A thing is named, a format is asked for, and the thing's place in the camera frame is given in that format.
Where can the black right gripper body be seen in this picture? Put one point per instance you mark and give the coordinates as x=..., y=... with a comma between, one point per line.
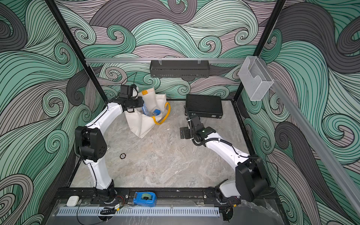
x=188, y=133

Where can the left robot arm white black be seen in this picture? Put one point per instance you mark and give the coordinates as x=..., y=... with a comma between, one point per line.
x=90, y=144

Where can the white earbuds case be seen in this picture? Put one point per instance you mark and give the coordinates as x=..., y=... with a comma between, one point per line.
x=72, y=201

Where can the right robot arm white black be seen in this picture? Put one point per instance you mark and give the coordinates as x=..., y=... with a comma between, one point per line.
x=251, y=178

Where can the black ribbed hard case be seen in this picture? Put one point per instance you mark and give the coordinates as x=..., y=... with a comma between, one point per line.
x=204, y=106

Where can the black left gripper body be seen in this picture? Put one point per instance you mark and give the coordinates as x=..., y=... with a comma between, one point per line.
x=135, y=103

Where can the aluminium wall rail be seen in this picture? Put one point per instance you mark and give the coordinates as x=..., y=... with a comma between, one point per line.
x=148, y=60

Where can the white slotted cable duct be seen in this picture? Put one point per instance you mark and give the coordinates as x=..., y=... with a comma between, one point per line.
x=142, y=211

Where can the black wall tray shelf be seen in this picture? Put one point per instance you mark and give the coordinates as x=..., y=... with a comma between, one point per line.
x=179, y=69

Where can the blue compass set case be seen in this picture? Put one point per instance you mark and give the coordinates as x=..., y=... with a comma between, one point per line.
x=150, y=112

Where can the white canvas tote bag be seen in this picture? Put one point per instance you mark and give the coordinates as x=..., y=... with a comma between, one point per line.
x=141, y=124

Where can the black corner frame post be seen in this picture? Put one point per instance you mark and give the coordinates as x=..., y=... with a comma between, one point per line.
x=268, y=24

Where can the clear acrylic wall holder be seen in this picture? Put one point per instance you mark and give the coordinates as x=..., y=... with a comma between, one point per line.
x=255, y=77

